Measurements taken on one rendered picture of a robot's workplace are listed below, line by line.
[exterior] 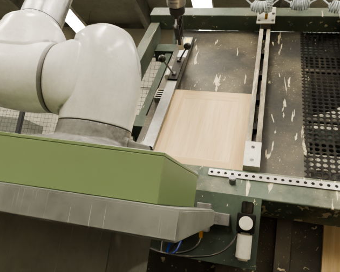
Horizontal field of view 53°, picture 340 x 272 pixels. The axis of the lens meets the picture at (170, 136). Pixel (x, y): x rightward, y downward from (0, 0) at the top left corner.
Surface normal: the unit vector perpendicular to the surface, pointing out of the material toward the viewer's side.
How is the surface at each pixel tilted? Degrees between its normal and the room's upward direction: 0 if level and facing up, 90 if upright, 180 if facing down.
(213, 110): 58
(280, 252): 90
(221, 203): 90
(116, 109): 99
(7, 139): 90
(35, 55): 75
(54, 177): 90
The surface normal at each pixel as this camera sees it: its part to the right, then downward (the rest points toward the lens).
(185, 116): -0.11, -0.69
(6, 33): -0.12, -0.45
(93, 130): 0.20, -0.24
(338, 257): -0.22, -0.21
